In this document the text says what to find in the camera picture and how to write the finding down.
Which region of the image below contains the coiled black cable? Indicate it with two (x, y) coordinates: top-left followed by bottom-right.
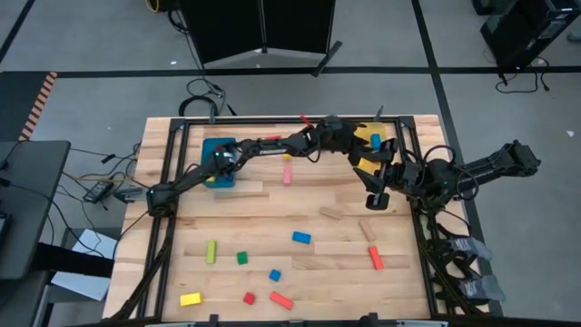
(178, 77), (227, 118)

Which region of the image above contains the black floor cable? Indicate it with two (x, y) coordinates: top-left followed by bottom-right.
(494, 57), (551, 95)

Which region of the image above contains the black aluminium table frame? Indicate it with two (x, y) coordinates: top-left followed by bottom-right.
(108, 115), (491, 327)

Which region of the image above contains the striped hazard floor tape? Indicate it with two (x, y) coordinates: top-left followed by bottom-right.
(17, 71), (59, 142)

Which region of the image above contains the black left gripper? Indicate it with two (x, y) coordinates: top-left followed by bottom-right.
(315, 115), (399, 168)

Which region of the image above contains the long natural wooden block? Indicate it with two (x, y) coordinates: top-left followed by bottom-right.
(319, 206), (345, 221)
(358, 219), (378, 243)

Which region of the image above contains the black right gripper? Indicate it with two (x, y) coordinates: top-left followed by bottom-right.
(352, 161), (426, 212)

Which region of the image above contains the blue plastic bin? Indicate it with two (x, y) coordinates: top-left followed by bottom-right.
(201, 137), (238, 190)

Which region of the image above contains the grey power supply box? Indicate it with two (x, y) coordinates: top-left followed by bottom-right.
(113, 186), (147, 203)

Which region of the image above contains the black power adapter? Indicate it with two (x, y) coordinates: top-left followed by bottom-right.
(83, 181), (114, 204)

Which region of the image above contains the white paper sheet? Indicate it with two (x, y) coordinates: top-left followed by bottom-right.
(50, 228), (119, 302)

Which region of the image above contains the long red wooden block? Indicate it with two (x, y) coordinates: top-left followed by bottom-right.
(368, 245), (385, 271)
(269, 291), (295, 312)

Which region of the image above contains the black equipment cabinet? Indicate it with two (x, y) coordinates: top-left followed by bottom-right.
(471, 0), (581, 72)

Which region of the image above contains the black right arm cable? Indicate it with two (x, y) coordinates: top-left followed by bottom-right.
(424, 144), (458, 172)

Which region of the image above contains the black fabric partition panel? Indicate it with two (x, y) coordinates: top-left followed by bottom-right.
(179, 0), (265, 65)
(261, 0), (338, 55)

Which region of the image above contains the black desk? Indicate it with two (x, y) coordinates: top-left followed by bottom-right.
(0, 139), (72, 281)

